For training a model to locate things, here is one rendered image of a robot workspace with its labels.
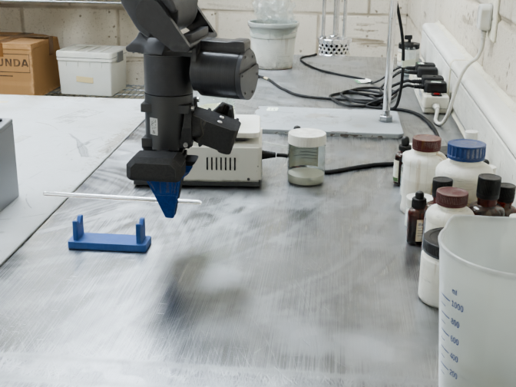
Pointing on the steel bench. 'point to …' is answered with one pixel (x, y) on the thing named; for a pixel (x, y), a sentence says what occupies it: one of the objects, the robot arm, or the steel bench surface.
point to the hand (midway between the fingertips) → (170, 190)
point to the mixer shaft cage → (342, 47)
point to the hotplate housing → (226, 164)
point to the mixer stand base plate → (329, 121)
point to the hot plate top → (249, 126)
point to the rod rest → (133, 242)
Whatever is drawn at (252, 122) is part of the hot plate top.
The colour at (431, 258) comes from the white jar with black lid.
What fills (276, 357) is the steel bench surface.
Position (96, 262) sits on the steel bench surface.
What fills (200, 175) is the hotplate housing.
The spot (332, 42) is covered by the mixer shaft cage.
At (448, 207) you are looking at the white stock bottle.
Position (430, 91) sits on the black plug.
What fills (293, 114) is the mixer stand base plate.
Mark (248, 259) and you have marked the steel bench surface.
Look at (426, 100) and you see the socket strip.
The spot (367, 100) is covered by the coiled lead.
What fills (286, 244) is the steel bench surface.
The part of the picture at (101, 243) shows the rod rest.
